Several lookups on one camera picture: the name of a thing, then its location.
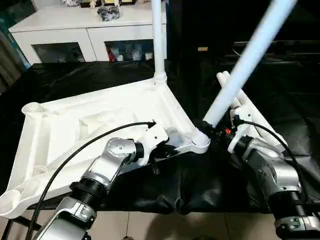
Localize white plastic table leg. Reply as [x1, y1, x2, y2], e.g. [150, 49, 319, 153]
[150, 0, 169, 85]
[221, 71, 287, 147]
[202, 0, 299, 130]
[216, 72, 251, 113]

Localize white plastic table top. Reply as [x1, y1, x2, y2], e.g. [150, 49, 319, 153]
[0, 75, 212, 220]

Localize toy figures behind cabinet glass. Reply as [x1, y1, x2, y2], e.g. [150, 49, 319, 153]
[105, 40, 155, 62]

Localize black tv cabinet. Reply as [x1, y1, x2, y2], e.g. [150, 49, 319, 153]
[166, 0, 320, 62]

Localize black work mat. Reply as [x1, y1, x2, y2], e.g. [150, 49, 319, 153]
[0, 54, 320, 216]

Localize grey plush toy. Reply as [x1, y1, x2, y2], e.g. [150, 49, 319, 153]
[96, 5, 121, 22]

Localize white cabinet with glass doors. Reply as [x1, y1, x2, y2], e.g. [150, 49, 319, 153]
[9, 0, 169, 65]

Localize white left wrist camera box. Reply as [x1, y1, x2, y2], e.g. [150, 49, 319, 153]
[135, 123, 170, 167]

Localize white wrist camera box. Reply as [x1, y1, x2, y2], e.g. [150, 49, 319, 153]
[135, 123, 170, 167]
[229, 104, 257, 154]

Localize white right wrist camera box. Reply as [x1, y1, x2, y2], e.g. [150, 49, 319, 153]
[229, 104, 257, 154]

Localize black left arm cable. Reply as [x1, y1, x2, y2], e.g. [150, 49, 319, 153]
[25, 121, 157, 240]

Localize black metal stand frame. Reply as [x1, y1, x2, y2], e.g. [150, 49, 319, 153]
[0, 217, 16, 240]

